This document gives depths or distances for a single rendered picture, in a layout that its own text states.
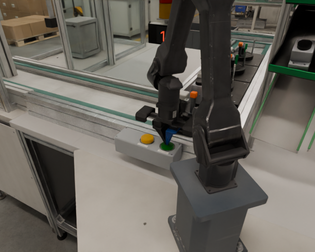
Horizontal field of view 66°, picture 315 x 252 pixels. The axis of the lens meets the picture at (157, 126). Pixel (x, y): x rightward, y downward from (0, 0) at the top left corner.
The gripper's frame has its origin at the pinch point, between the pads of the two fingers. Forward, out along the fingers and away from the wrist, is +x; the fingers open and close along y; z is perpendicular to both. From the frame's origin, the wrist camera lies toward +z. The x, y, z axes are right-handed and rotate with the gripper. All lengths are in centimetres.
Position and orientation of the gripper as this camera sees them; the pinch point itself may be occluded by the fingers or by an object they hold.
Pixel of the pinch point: (167, 134)
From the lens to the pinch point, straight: 72.1
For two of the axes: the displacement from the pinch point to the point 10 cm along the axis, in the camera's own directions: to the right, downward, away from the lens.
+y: -8.9, -2.7, 3.8
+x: -0.1, 8.3, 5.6
